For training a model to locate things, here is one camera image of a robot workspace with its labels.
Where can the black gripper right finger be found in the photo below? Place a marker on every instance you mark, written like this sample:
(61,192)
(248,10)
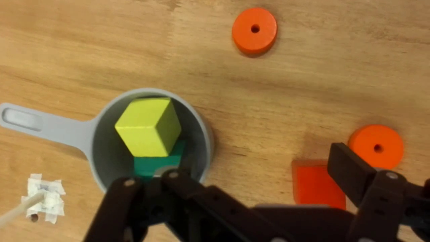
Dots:
(384,205)

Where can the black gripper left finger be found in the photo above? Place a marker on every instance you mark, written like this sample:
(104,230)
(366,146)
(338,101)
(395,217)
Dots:
(134,209)

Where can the green block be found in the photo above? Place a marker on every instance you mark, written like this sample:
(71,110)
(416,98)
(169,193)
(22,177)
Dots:
(154,166)

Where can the orange cube block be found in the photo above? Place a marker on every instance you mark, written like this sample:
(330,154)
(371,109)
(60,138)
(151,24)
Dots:
(313,183)

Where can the yellow block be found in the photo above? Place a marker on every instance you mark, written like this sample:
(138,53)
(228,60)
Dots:
(147,127)

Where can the grey measuring cup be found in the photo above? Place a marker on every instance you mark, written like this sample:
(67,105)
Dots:
(53,129)

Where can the orange disc with hole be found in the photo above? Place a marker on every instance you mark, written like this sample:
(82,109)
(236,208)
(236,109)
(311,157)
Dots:
(243,40)
(389,134)

